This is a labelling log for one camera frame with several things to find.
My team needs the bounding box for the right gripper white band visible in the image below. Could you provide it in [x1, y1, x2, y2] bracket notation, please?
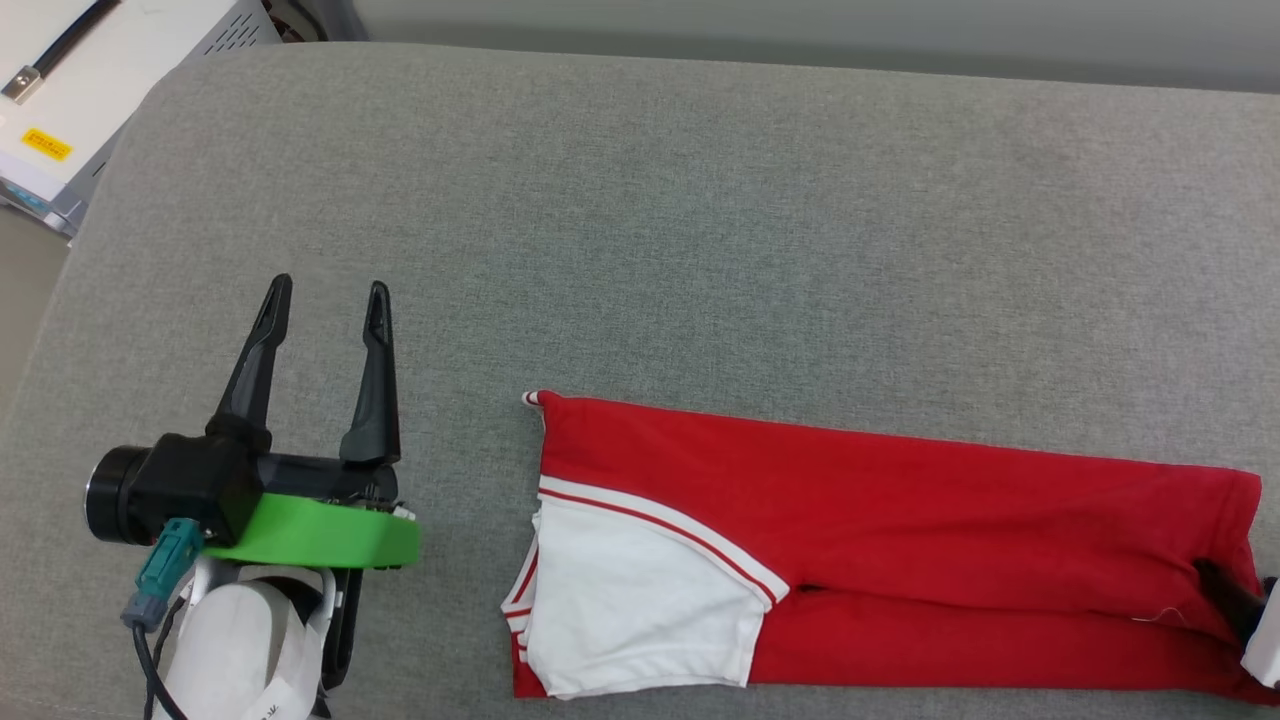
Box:
[1194, 557, 1280, 690]

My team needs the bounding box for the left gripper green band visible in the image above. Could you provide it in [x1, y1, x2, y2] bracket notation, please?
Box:
[198, 274, 422, 573]

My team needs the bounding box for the red garment with white trim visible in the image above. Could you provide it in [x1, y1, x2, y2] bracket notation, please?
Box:
[500, 389, 1280, 707]

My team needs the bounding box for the white appliance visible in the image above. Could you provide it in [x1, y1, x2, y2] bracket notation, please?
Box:
[0, 0, 283, 239]

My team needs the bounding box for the grey fabric sofa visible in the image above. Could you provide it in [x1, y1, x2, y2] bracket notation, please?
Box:
[0, 40, 1280, 720]

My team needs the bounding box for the black cable with teal connector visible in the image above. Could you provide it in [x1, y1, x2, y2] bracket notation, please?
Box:
[121, 517, 207, 720]

